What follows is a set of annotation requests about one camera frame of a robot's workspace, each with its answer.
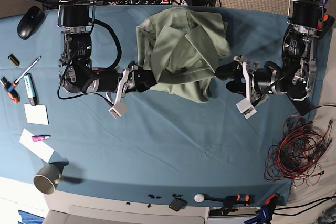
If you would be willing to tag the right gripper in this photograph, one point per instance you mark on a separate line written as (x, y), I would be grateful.
(137, 79)

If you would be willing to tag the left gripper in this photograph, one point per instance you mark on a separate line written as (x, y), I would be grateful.
(263, 81)

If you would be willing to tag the sage green T-shirt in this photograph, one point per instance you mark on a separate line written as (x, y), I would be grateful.
(183, 48)

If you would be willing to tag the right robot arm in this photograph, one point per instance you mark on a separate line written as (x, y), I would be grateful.
(77, 76)

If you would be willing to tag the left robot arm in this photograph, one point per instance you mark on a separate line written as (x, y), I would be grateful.
(307, 24)

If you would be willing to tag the black remote control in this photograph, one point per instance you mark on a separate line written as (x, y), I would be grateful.
(303, 107)

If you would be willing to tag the blue table cloth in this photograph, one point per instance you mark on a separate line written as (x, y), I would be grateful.
(163, 145)

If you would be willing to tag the silver pen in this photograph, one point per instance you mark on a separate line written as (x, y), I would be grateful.
(26, 71)

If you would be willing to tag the orange black clamp top right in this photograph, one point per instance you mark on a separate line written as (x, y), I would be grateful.
(324, 25)

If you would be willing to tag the white square paper note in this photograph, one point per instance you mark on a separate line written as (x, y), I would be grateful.
(36, 114)

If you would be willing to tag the light blue highlighter marker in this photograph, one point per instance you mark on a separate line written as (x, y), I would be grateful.
(30, 90)

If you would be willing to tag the black computer mouse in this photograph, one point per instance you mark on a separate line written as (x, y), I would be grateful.
(30, 22)

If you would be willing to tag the small pink glue tube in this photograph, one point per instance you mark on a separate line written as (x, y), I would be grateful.
(40, 138)

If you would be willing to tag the orange black bar clamp bottom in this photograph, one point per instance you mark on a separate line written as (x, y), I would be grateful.
(229, 202)

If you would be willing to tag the white rectangular paper slip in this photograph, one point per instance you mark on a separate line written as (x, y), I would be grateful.
(39, 148)

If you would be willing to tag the white round puck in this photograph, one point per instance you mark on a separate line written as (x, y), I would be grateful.
(199, 198)

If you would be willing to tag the blue orange screwdriver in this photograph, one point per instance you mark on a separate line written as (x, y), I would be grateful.
(10, 90)

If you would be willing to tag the grey ceramic mug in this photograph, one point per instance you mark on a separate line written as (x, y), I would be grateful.
(50, 176)

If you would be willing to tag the blue black clamp bottom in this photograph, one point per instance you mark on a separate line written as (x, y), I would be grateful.
(264, 214)

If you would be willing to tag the black square plate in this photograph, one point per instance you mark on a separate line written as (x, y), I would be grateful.
(177, 204)

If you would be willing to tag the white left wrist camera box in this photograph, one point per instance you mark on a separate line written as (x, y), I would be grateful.
(246, 108)

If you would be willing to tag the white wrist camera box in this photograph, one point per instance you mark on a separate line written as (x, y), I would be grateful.
(246, 108)
(118, 109)

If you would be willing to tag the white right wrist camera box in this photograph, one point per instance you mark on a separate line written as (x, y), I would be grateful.
(118, 109)

